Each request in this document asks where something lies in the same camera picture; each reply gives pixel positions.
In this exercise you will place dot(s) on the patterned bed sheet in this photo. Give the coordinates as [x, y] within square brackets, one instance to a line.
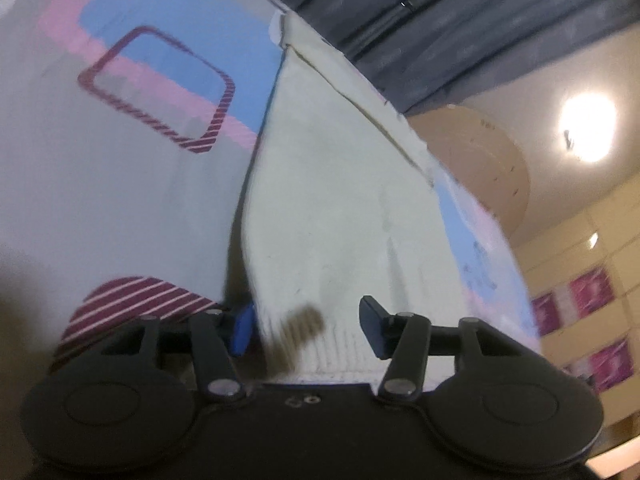
[100, 170]

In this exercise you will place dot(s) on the cream knitted sweater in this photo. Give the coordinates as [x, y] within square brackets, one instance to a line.
[340, 200]

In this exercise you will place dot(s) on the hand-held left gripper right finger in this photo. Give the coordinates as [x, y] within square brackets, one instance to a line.
[374, 327]

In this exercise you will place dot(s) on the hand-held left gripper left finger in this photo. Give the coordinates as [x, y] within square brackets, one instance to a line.
[243, 331]

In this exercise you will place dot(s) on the blue-grey window curtain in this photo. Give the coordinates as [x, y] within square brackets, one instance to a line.
[450, 25]

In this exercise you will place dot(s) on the cream tiled cabinet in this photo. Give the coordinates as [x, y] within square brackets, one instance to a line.
[585, 240]

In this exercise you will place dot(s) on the cream curved headboard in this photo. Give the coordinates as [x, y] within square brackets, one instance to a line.
[480, 165]

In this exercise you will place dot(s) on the glowing wall lamp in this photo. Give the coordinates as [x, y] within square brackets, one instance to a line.
[587, 127]

